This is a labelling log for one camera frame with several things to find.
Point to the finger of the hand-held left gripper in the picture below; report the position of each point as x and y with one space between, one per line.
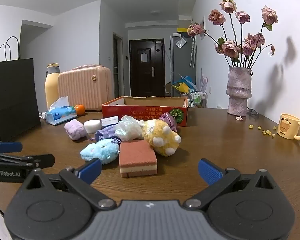
10 147
45 160

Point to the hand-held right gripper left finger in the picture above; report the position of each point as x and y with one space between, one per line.
90 170

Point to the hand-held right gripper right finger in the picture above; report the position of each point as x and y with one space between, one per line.
210 171

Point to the blue plush toy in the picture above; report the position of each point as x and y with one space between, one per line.
100 150

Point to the lavender plush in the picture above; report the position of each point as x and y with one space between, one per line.
75 130

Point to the white round foam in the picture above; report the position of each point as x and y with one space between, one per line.
92 126

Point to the white plastic bag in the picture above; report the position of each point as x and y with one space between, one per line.
127 128

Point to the cardboard box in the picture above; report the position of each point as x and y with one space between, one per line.
145 111

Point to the red layered sponge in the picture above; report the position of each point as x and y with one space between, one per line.
137 157

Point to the blue tissue pack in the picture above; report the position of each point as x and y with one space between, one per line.
62 114

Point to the small white box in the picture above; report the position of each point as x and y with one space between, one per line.
110 121

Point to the black paper bag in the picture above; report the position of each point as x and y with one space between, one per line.
12 92

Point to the scattered yellow popcorn pieces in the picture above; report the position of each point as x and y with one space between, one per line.
251 126

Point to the orange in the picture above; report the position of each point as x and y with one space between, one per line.
80 110

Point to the purple fabric flower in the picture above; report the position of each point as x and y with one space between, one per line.
168 120

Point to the yellow plush toy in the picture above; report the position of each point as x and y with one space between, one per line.
155 135

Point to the yellow thermos bottle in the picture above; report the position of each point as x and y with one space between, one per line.
51 90

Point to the eyeglasses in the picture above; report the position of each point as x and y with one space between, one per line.
251 110

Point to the metal trolley rack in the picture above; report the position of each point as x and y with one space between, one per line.
197 98

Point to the pink ribbed suitcase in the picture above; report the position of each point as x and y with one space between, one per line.
85 87

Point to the purple textured vase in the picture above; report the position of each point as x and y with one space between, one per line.
238 92

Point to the yellow bear mug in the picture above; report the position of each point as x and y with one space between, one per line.
287 126

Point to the purple wing decoration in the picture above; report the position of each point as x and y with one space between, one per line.
204 81

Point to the open cardboard carton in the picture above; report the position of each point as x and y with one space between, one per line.
168 90

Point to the blue yellow toy pile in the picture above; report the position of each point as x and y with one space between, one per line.
183 83

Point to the pink fabric bundle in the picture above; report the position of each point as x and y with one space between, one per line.
83 67

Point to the dark entrance door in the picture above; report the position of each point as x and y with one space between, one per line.
146 80

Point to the grey interior door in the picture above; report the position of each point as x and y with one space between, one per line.
117 65

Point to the grey refrigerator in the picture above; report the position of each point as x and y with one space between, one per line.
176 63

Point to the clear folded umbrella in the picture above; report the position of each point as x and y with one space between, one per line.
193 53

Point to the bunch of dried roses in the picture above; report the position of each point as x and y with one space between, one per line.
230 48

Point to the paper notice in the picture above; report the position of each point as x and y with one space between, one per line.
144 58

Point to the clear plastic bag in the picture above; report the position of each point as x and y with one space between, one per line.
181 42

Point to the yellow black box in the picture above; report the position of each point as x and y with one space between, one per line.
183 30

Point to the white wall panel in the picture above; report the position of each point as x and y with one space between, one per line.
204 22

